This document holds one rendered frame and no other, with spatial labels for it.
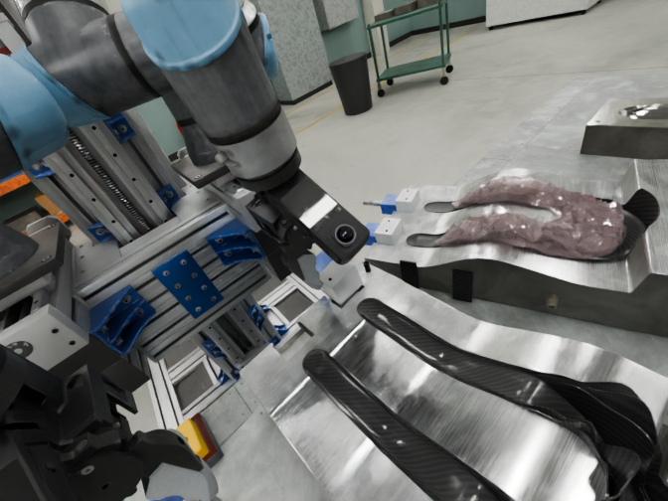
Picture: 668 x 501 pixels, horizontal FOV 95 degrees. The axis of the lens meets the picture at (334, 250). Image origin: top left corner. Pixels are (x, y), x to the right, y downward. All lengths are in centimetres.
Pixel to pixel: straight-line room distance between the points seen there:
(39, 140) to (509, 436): 44
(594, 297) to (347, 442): 37
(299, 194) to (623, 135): 75
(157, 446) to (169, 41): 27
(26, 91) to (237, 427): 46
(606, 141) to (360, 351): 73
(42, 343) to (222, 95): 56
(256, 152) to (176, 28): 10
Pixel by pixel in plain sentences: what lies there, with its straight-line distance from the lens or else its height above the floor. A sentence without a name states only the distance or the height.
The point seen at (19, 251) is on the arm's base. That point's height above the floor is 106.
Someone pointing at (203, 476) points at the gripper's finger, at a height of 99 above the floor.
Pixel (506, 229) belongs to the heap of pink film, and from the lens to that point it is 51.
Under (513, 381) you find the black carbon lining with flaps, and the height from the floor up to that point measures 91.
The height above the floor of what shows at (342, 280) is 94.
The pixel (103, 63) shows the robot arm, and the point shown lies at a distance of 39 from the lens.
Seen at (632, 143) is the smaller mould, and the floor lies 83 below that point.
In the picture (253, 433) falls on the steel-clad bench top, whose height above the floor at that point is 80.
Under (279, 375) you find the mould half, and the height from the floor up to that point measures 89.
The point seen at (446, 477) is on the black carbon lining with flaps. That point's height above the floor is 91.
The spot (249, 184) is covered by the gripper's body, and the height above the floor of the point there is 113.
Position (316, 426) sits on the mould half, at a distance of 40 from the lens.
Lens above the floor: 124
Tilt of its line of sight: 38 degrees down
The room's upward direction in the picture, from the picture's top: 21 degrees counter-clockwise
